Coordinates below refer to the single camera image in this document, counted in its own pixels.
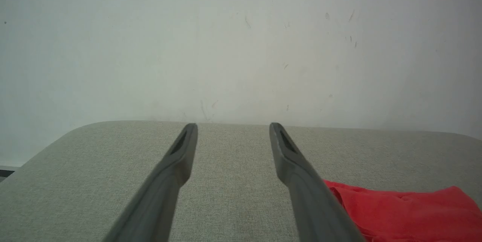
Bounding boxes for red garment with white stripes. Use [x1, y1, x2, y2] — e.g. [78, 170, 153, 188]
[324, 180, 482, 242]

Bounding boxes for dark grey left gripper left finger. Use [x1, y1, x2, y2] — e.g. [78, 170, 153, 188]
[104, 123, 199, 242]

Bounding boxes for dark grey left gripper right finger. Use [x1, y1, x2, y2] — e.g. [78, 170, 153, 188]
[269, 122, 366, 242]

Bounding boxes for dark wall skirting strip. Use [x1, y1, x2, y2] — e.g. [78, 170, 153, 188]
[0, 166, 18, 182]

